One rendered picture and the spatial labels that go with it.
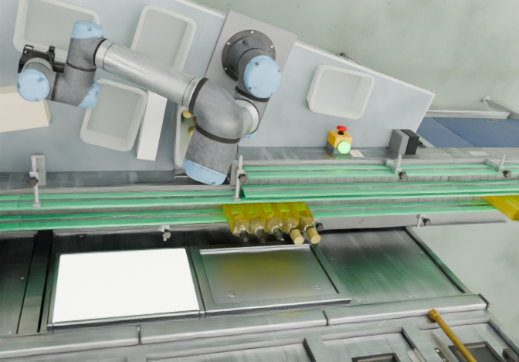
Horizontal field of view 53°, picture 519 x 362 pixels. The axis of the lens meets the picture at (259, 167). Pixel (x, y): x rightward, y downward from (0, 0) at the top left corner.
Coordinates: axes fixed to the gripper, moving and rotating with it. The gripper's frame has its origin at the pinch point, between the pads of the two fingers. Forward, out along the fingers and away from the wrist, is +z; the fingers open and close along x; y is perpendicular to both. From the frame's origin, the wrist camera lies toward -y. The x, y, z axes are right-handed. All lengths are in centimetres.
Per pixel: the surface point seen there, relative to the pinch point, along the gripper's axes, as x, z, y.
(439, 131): -1, 28, -168
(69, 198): 42.5, -10.5, -13.1
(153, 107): 9.3, -0.4, -33.2
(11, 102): 17.1, -1.8, 9.0
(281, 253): 44, -24, -85
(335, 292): 41, -47, -96
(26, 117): 21.1, -1.8, 4.1
